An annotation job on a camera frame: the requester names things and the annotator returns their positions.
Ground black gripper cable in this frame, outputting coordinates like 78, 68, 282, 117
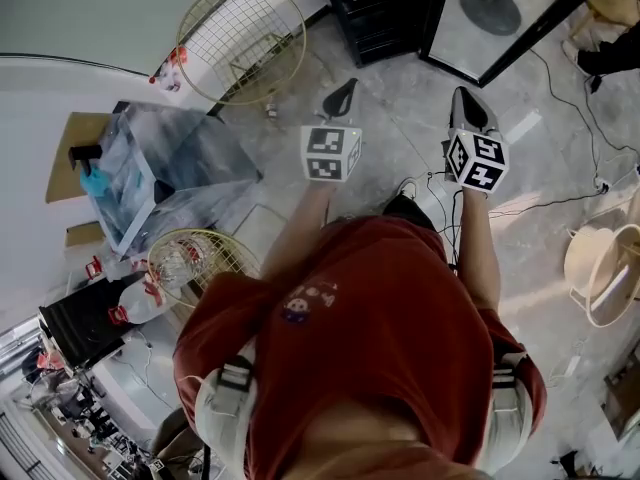
424, 170, 469, 270

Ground person's black trousers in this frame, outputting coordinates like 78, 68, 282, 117
382, 195, 437, 233

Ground large gold wire basket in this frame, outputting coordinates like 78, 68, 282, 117
175, 0, 335, 119

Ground black bracket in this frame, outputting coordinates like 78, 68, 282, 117
68, 144, 105, 173

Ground person's right forearm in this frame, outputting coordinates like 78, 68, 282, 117
457, 187, 503, 310

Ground black round stand base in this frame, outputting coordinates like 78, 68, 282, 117
458, 0, 523, 38

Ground person's right shoulder strap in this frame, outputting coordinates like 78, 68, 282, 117
480, 351, 534, 477

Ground person's left forearm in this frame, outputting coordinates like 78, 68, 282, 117
259, 180, 335, 283

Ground black metal railing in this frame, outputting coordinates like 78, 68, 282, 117
0, 407, 57, 480

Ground white cable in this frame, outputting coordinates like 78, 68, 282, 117
126, 327, 169, 405

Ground black cabinet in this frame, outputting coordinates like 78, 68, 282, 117
38, 277, 128, 371

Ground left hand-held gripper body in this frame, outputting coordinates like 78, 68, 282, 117
299, 112, 363, 184

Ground pack of red-labelled bottles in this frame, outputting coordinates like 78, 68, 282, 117
148, 45, 191, 95

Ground blue marbled table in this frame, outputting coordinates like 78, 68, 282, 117
87, 98, 265, 263

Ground person's red shirt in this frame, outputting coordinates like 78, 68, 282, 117
172, 215, 549, 480

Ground person's left shoulder strap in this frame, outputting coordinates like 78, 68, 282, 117
193, 352, 259, 480

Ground small gold wire basket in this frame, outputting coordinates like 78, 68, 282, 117
147, 227, 262, 311

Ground person's shoulder strap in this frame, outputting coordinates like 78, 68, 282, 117
193, 352, 259, 480
480, 351, 534, 477

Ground brown cardboard sheet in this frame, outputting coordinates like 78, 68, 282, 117
45, 111, 119, 205
64, 220, 109, 250

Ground clear water jug red handle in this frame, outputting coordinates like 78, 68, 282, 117
108, 270, 174, 326
84, 255, 147, 290

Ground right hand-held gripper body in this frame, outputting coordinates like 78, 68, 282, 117
442, 125, 510, 197

